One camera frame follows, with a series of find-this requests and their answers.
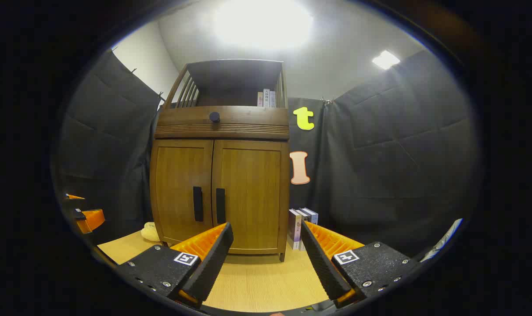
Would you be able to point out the large ceiling light panel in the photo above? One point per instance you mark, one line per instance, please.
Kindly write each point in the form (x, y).
(261, 22)

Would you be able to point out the black backdrop cloth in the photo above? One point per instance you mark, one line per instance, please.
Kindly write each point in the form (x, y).
(402, 153)

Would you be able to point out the small ceiling light panel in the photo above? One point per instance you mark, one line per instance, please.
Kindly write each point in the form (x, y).
(386, 59)

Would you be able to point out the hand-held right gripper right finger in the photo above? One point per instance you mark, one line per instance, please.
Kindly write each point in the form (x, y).
(321, 263)

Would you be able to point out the white fabric strip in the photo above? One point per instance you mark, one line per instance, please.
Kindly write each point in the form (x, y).
(443, 239)

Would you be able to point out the purple book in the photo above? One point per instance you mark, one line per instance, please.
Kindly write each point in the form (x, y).
(294, 228)

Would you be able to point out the cream plush toy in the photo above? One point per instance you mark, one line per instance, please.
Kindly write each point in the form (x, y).
(151, 232)

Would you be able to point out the wooden cabinet door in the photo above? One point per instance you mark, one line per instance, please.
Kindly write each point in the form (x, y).
(253, 193)
(174, 188)

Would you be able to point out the pink thin book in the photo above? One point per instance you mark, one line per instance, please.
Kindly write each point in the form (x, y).
(260, 99)

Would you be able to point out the wooden double-door shoe cabinet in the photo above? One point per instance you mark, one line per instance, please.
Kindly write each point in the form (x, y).
(231, 79)

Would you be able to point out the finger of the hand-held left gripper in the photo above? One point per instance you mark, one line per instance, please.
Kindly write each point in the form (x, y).
(92, 219)
(74, 200)

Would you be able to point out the dark white book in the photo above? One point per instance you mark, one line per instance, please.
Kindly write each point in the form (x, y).
(304, 216)

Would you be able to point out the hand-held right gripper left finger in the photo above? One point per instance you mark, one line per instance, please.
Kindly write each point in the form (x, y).
(213, 263)

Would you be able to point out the grey thin book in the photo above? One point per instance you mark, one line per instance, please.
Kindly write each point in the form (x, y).
(272, 99)

